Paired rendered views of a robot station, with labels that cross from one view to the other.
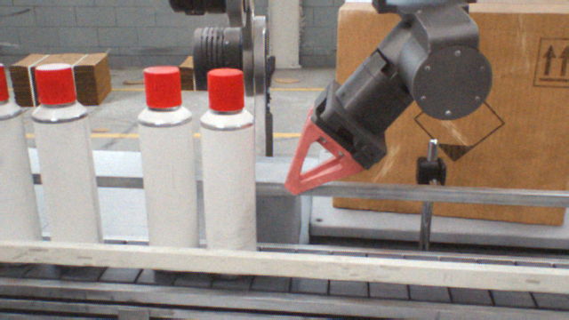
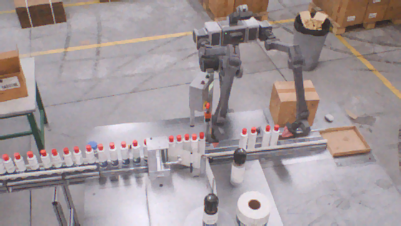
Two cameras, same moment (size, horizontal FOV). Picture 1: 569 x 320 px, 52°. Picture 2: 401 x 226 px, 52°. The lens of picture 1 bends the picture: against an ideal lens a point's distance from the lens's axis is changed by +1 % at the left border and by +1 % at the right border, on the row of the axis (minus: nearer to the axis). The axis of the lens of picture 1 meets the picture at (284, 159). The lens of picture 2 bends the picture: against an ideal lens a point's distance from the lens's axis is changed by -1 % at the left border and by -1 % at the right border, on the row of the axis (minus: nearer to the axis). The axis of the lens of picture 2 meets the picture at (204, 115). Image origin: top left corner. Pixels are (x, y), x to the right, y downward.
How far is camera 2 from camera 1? 259 cm
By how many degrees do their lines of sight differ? 26
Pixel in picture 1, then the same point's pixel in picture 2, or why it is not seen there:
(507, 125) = not seen: hidden behind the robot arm
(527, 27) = (309, 101)
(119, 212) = (237, 134)
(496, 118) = not seen: hidden behind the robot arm
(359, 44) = (283, 105)
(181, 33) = not seen: outside the picture
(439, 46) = (306, 128)
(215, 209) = (273, 141)
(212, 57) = (209, 65)
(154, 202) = (266, 141)
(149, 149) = (266, 136)
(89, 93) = (61, 16)
